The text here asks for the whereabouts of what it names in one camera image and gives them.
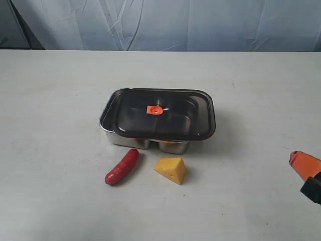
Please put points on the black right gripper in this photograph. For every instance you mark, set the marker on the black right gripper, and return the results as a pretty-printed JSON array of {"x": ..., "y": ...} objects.
[{"x": 308, "y": 168}]

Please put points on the dark transparent lunch box lid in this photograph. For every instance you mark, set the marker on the dark transparent lunch box lid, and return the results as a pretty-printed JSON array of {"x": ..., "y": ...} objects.
[{"x": 164, "y": 114}]

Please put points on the red toy sausage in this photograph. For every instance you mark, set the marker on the red toy sausage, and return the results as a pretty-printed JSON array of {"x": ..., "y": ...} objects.
[{"x": 120, "y": 171}]

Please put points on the stainless steel lunch box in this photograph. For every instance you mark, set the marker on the stainless steel lunch box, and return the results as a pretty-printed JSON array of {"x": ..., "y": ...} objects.
[{"x": 172, "y": 147}]

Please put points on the yellow toy cheese wedge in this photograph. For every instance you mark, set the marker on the yellow toy cheese wedge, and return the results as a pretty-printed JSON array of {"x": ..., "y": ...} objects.
[{"x": 172, "y": 168}]

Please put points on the blue-grey backdrop cloth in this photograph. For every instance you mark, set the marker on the blue-grey backdrop cloth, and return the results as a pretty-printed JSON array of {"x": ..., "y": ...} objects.
[{"x": 174, "y": 25}]

